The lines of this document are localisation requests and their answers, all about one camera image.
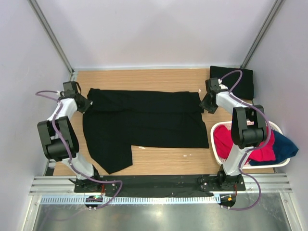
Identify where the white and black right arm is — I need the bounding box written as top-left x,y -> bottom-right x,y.
200,78 -> 271,191

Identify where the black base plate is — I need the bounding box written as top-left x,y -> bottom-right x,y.
70,175 -> 246,196

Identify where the navy blue t shirt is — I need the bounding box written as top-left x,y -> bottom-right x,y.
249,130 -> 298,166

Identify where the white laundry basket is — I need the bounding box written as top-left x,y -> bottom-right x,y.
210,121 -> 298,169

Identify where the aluminium frame post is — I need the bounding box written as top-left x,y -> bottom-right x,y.
240,0 -> 285,69
27,0 -> 74,76

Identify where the right aluminium frame post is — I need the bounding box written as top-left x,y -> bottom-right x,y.
240,0 -> 285,69

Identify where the folded black t shirt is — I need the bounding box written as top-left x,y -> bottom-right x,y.
208,65 -> 255,101

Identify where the left aluminium frame post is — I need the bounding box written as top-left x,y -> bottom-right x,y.
27,0 -> 74,76

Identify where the white slotted cable duct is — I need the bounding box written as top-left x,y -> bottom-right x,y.
40,194 -> 220,205

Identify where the red t shirt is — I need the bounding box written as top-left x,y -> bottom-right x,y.
214,125 -> 276,161

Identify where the black t shirt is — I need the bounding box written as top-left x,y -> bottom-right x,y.
208,65 -> 255,101
82,89 -> 209,174

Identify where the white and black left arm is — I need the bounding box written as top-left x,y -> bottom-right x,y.
36,81 -> 102,193

